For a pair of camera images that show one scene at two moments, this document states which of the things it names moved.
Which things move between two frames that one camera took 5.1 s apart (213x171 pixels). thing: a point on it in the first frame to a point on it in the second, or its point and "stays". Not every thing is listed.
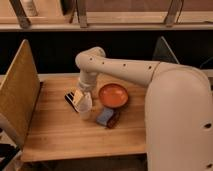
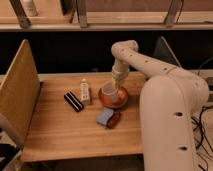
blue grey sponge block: (104, 116) stays
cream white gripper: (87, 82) to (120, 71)
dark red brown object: (115, 118) stays
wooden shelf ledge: (108, 21) stays
